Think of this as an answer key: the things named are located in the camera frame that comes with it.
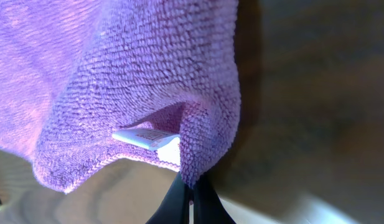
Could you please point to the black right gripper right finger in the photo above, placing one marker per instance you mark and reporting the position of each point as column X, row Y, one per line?
column 208, row 208

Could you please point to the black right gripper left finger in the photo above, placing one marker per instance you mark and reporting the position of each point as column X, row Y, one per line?
column 174, row 208

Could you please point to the purple microfiber cloth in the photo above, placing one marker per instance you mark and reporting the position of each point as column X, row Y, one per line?
column 84, row 83

